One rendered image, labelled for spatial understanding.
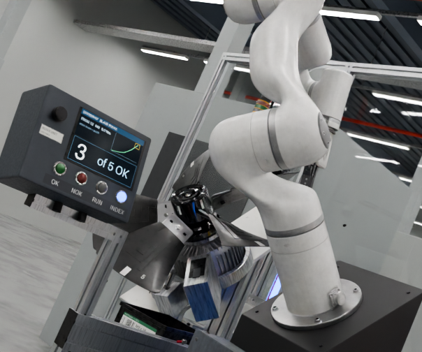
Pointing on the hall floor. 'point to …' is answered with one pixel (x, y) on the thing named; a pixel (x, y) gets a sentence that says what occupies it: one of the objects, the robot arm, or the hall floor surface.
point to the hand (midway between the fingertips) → (307, 183)
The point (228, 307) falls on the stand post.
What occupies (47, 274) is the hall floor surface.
